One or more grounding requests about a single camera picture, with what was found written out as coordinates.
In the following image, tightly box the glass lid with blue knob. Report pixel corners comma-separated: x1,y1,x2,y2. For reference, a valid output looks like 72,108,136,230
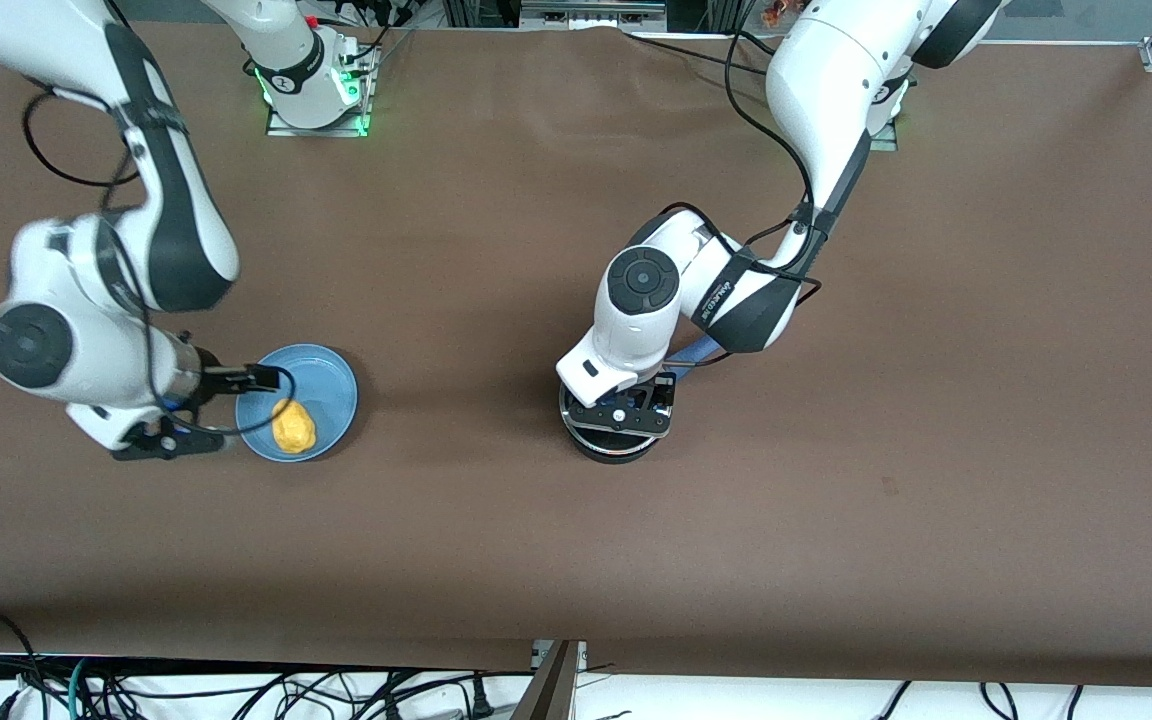
560,380,674,453

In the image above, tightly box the yellow potato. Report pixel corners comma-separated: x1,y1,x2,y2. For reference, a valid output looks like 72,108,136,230
271,398,318,453

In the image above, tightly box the blue round plate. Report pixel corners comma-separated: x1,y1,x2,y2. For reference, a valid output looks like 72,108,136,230
235,344,360,464

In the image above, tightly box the brown table cover sheet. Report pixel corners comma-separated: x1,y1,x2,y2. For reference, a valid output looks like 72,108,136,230
0,20,1152,691

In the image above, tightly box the black device box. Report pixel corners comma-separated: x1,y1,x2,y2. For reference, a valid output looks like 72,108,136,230
521,0,667,31

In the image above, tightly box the black pot with blue handle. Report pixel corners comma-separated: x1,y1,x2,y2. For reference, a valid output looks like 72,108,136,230
559,335,727,466

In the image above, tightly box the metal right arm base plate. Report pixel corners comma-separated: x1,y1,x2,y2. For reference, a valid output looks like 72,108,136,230
264,40,374,139

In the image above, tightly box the metal bracket post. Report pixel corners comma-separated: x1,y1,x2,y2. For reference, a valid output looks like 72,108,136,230
511,640,588,720

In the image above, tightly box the black cable on table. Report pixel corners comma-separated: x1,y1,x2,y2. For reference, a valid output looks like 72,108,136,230
624,28,772,76

